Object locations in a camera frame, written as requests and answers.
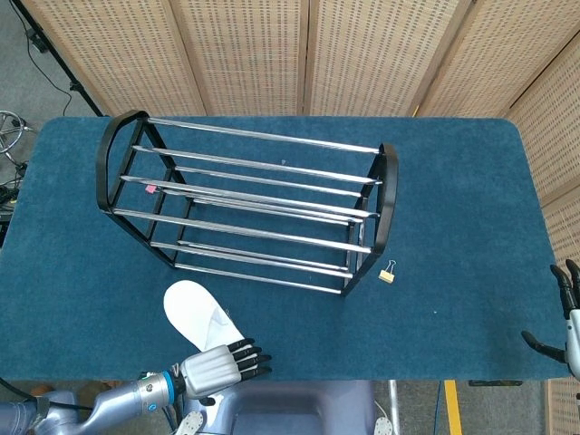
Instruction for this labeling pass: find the blue carpet table cover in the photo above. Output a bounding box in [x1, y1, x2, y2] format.
[0, 116, 573, 382]

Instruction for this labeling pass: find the silver table leg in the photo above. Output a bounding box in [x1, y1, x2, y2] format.
[387, 380, 401, 435]

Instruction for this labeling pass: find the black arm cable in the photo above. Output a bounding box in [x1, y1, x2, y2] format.
[0, 375, 94, 412]

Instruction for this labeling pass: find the black tripod stand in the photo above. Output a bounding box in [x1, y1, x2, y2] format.
[9, 0, 105, 118]

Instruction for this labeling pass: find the yellow binder clip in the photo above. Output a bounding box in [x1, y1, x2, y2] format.
[378, 259, 398, 285]

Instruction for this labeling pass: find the wicker folding screen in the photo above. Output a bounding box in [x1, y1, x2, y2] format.
[20, 0, 580, 435]

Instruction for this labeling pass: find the black cable with adapter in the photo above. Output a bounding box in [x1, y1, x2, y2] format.
[13, 4, 73, 117]

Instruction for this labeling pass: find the grey-blue robot torso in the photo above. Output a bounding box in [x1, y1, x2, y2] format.
[198, 380, 377, 435]

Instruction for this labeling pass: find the chrome chair base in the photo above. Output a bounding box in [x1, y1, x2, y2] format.
[0, 110, 35, 160]

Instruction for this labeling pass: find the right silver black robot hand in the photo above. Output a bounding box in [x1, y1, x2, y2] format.
[520, 260, 580, 382]

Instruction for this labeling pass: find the black chrome shoe rack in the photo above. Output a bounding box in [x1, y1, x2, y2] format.
[95, 110, 400, 298]

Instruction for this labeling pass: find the white slipper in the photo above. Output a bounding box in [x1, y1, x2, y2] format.
[162, 279, 246, 353]

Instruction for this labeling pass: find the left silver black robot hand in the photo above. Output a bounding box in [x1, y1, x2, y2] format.
[179, 337, 273, 407]

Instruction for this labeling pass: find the blue floor cable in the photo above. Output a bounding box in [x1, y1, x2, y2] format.
[433, 380, 444, 435]

